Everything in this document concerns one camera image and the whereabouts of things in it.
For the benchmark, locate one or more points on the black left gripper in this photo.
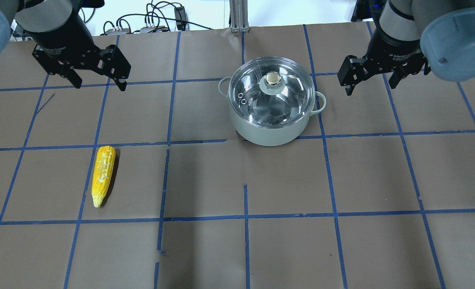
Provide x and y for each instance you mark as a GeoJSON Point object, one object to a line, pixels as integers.
{"type": "Point", "coordinates": [62, 37]}

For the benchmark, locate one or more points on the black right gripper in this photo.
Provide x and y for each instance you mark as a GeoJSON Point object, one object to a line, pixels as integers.
{"type": "Point", "coordinates": [396, 47]}

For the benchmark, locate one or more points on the yellow corn cob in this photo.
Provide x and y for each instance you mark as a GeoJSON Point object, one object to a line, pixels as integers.
{"type": "Point", "coordinates": [103, 170]}

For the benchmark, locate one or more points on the glass pot lid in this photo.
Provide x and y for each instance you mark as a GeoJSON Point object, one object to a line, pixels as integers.
{"type": "Point", "coordinates": [271, 92]}

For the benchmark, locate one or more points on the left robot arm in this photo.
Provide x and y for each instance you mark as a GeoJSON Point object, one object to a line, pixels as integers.
{"type": "Point", "coordinates": [39, 15]}

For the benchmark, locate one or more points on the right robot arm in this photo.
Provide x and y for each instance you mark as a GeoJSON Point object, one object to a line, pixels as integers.
{"type": "Point", "coordinates": [433, 36]}

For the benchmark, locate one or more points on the pale green steel pot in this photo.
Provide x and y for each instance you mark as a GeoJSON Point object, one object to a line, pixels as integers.
{"type": "Point", "coordinates": [271, 137]}

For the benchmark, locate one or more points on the small usb hub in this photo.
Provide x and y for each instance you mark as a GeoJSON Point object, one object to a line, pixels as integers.
{"type": "Point", "coordinates": [117, 31]}
{"type": "Point", "coordinates": [154, 29]}

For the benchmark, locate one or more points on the aluminium frame post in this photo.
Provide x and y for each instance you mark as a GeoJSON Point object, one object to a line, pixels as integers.
{"type": "Point", "coordinates": [239, 16]}

